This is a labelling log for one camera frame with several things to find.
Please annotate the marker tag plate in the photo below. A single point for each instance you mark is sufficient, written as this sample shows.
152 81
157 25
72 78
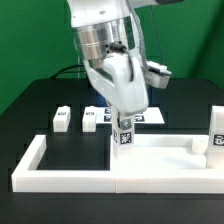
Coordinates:
151 116

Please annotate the white U-shaped fence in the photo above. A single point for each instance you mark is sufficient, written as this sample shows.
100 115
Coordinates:
27 177

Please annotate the white desk top tray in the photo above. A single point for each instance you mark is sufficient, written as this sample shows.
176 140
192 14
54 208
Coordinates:
168 152

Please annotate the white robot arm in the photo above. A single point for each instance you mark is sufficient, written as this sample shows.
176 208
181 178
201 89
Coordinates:
109 38

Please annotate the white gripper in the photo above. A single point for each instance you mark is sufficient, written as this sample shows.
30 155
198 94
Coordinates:
129 97

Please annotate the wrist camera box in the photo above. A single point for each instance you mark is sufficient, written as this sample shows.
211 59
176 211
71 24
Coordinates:
157 75

